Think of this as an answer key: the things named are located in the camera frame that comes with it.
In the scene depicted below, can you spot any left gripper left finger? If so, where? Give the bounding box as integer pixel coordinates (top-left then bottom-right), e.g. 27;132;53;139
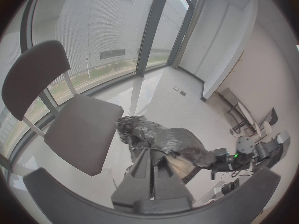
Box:
111;147;153;207

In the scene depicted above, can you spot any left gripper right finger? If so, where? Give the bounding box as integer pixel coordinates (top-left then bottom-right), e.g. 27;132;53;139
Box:
153;156;194;203

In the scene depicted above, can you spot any black plastic bag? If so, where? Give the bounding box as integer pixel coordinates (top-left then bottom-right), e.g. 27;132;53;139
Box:
115;115;216;186

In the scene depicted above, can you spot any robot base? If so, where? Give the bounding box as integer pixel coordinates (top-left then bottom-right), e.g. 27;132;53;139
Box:
193;180;243;207

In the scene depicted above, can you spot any white round table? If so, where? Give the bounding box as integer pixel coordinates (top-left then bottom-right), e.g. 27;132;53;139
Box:
237;102;261;138

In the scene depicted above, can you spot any black chair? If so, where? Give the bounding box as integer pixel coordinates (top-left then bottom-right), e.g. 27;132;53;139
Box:
266;107;279;126

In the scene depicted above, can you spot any window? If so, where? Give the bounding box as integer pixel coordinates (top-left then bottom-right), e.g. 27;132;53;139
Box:
0;0;204;172

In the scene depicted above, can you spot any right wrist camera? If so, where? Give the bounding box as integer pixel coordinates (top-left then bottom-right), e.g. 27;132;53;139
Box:
214;148;239;164

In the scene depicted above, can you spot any grey chair with white frame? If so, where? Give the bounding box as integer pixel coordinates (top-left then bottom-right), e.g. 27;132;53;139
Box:
1;40;124;177

